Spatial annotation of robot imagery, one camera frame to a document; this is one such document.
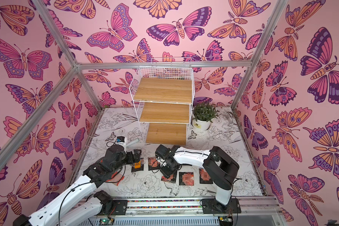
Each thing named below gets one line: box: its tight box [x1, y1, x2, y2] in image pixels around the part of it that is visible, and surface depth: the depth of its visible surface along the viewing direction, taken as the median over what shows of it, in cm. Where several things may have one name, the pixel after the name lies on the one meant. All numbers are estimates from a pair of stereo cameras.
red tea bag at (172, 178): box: [161, 170, 178, 184], surface depth 85 cm
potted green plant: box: [192, 101, 222, 132], surface depth 94 cm
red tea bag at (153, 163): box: [147, 156, 161, 171], surface depth 91 cm
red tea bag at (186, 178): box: [178, 171, 195, 186], surface depth 85 cm
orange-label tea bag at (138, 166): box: [131, 157, 145, 173], surface depth 89 cm
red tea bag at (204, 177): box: [198, 168, 214, 185], surface depth 85 cm
